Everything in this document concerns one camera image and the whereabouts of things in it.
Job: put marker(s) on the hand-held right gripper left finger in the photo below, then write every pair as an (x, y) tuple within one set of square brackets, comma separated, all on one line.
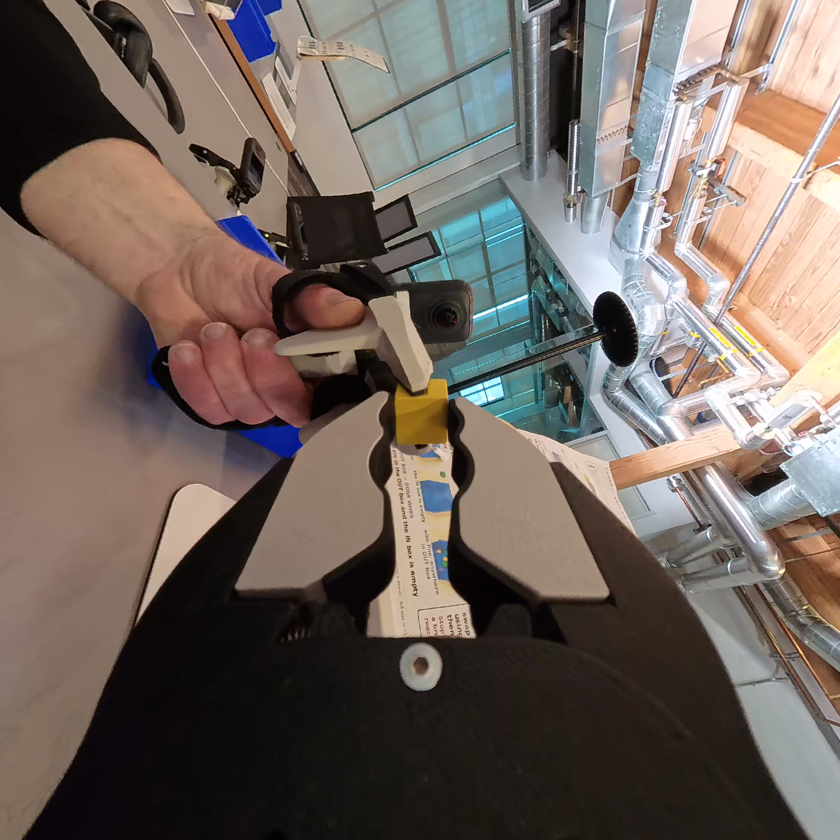
[(315, 512)]

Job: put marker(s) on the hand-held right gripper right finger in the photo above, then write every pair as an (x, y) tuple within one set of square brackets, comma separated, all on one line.
[(525, 525)]

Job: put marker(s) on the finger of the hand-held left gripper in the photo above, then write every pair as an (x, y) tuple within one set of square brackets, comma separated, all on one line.
[(403, 341)]

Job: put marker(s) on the yellow cube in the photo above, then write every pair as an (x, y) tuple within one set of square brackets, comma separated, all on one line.
[(421, 413)]

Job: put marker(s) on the blue plastic bin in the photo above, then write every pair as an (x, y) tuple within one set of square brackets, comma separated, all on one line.
[(253, 26), (253, 239)]

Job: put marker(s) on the person's left forearm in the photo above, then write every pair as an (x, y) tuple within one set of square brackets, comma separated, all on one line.
[(98, 203)]

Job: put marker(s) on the person's left hand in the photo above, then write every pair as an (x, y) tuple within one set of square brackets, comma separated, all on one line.
[(216, 308)]

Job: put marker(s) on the printed instruction sheet board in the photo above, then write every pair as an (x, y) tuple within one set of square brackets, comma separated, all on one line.
[(420, 525)]

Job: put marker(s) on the wooden ceiling beam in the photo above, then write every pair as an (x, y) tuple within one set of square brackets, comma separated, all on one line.
[(689, 453)]

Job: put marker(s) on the black pole with disc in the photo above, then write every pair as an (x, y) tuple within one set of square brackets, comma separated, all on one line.
[(613, 328)]

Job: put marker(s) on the spare hand-held gripper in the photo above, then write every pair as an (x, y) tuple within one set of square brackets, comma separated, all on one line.
[(246, 167)]

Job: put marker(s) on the cluster of silver pipes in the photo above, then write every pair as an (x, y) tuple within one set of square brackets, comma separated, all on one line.
[(722, 394)]

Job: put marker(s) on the white paper strip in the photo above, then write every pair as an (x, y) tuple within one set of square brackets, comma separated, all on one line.
[(341, 52)]

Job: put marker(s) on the black headphones on table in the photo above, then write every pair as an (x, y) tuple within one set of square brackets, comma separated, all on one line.
[(141, 52)]

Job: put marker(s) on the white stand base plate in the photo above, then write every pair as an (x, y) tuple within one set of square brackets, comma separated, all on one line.
[(184, 538)]

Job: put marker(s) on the round metal duct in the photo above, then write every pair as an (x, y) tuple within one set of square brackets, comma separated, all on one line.
[(537, 92)]

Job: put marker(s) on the rectangular metal duct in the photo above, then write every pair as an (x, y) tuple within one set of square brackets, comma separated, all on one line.
[(613, 98)]

